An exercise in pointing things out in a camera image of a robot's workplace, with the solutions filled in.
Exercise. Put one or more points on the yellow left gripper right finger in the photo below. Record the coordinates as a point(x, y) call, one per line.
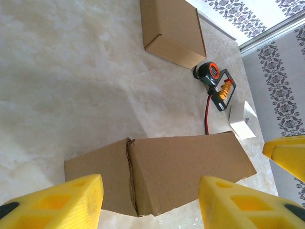
point(250, 207)

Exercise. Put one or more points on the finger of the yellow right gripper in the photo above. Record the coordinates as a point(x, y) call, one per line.
point(281, 142)
point(290, 162)

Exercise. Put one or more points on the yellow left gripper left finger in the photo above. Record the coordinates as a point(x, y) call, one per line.
point(52, 205)

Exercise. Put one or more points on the brown cardboard box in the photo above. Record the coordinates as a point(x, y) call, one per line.
point(171, 31)
point(178, 171)

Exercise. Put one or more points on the white square clock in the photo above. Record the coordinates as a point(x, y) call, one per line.
point(243, 121)

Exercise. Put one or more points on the black charger board yellow connectors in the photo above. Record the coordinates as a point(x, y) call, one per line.
point(224, 90)

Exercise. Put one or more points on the black and orange tape measure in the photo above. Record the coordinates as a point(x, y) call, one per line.
point(209, 72)

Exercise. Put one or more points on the aluminium frame post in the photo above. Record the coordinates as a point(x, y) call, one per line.
point(271, 33)

